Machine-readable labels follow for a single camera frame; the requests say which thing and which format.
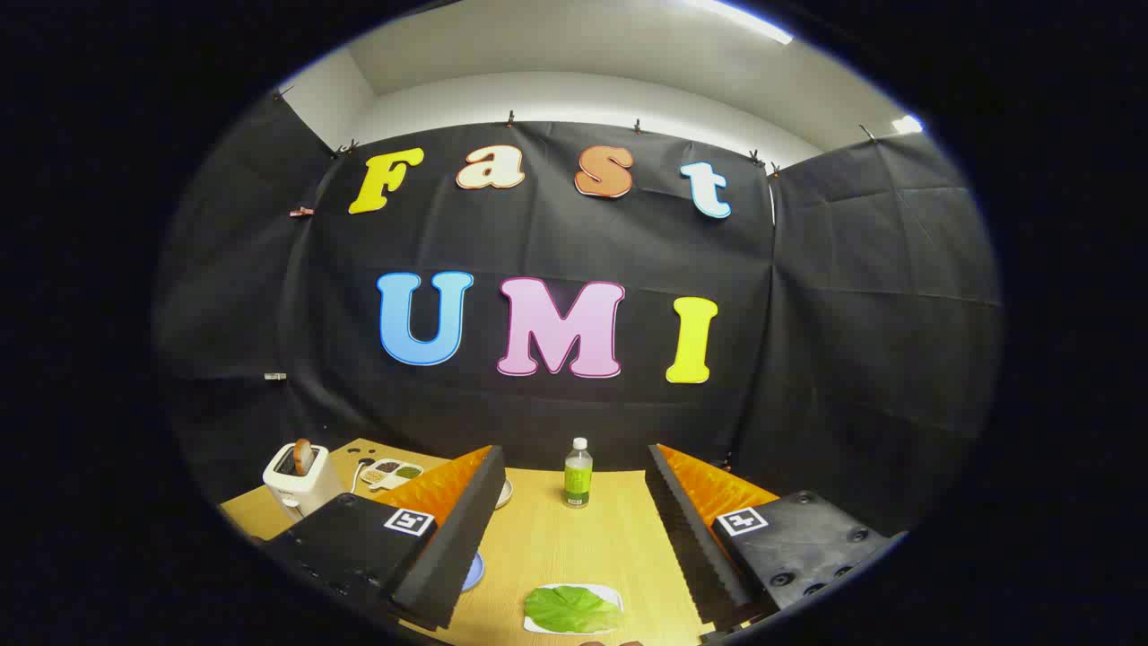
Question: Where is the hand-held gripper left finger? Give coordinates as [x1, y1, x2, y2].
[260, 444, 508, 632]

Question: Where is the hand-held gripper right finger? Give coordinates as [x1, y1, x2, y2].
[646, 443, 898, 633]

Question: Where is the green lettuce leaf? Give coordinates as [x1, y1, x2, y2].
[524, 585, 623, 634]

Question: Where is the white square plate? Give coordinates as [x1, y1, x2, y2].
[523, 583, 625, 636]

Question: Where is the white divided condiment dish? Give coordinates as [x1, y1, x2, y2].
[360, 458, 424, 491]

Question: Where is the green label plastic bottle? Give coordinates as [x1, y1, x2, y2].
[564, 437, 594, 509]

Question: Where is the white toaster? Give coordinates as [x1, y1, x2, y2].
[263, 441, 346, 523]

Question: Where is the black backdrop cloth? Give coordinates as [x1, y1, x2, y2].
[152, 90, 1004, 539]

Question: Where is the long ceiling light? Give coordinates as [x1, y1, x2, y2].
[691, 0, 795, 46]

